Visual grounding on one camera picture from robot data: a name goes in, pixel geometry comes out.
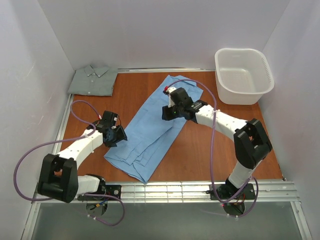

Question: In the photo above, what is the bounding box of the light blue long sleeve shirt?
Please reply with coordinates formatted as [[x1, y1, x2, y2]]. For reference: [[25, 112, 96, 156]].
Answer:
[[104, 75, 203, 184]]

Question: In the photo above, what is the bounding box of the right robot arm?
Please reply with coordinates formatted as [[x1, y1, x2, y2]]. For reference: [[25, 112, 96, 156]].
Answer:
[[162, 87, 273, 202]]

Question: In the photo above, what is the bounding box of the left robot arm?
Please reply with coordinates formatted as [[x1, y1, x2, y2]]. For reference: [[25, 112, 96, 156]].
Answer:
[[37, 111, 127, 203]]

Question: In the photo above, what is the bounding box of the folded grey shirt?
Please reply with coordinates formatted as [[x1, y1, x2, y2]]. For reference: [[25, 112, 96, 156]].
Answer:
[[67, 65, 118, 97]]

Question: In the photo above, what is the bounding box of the white plastic basket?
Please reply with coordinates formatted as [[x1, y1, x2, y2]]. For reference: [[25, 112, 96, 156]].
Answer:
[[214, 48, 275, 105]]

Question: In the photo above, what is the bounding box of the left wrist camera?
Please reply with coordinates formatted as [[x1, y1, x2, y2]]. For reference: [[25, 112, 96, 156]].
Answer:
[[96, 111, 118, 131]]

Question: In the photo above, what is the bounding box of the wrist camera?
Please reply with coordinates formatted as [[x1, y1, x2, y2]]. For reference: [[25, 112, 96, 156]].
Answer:
[[163, 86, 177, 108], [96, 111, 118, 131]]

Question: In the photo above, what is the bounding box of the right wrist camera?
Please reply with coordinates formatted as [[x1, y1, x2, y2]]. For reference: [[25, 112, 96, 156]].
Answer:
[[163, 86, 177, 108]]

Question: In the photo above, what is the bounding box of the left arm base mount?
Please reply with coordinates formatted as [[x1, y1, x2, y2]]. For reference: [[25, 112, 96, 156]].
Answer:
[[102, 184, 122, 199]]

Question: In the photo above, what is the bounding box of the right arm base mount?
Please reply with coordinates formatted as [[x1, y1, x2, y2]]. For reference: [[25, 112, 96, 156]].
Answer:
[[205, 183, 256, 201]]

